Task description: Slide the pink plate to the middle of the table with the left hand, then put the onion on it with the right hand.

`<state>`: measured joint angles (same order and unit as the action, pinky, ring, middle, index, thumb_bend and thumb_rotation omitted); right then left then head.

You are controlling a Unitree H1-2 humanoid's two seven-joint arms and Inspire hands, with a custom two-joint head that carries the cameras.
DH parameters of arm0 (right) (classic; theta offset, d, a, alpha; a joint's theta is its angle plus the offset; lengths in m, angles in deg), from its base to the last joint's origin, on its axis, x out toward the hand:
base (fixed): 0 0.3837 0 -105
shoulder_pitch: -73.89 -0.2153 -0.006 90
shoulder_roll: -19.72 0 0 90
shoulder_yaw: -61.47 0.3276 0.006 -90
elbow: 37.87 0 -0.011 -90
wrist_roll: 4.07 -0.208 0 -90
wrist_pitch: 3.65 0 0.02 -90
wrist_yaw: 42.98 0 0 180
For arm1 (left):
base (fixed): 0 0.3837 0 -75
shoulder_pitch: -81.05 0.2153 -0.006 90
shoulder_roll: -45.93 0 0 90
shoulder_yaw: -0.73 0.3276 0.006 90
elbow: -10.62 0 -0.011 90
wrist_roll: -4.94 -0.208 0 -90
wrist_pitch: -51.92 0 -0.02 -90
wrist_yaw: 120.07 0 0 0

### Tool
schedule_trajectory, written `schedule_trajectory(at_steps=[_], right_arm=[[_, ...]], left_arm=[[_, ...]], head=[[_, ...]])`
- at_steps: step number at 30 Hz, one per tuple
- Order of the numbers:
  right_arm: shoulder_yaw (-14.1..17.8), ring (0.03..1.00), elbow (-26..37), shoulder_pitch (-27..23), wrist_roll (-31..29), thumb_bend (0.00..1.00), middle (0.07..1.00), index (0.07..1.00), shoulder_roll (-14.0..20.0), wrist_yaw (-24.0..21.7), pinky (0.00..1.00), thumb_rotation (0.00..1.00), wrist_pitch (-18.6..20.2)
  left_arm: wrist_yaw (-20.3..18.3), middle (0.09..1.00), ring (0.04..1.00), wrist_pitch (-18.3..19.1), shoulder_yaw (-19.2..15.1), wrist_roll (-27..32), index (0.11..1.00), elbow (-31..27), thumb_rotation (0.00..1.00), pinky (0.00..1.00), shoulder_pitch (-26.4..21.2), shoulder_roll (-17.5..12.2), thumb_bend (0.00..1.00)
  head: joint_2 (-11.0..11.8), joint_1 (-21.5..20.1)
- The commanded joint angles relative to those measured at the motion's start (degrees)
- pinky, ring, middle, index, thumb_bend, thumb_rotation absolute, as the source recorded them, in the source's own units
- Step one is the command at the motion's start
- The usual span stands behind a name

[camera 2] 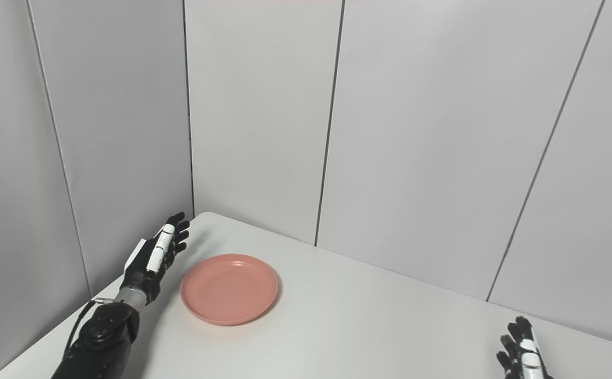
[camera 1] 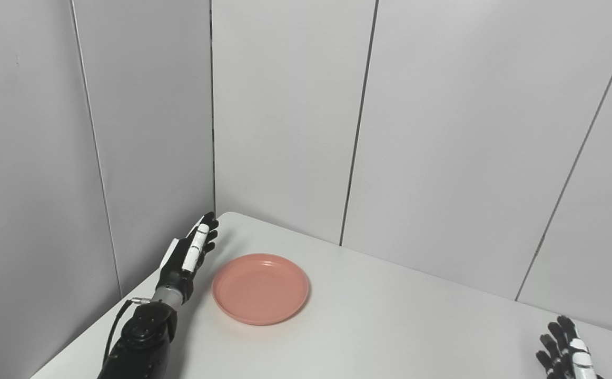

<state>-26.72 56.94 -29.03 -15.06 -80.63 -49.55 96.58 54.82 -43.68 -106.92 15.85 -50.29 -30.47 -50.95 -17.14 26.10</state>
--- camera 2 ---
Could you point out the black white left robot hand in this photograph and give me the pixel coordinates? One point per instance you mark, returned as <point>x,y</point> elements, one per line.
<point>156,255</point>

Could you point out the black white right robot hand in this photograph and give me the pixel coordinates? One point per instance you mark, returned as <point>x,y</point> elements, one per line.
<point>524,358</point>

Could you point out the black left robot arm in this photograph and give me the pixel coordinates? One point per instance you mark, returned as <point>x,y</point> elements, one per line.
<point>103,337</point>

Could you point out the pink round plate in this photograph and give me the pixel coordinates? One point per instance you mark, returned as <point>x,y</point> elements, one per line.
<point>229,289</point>

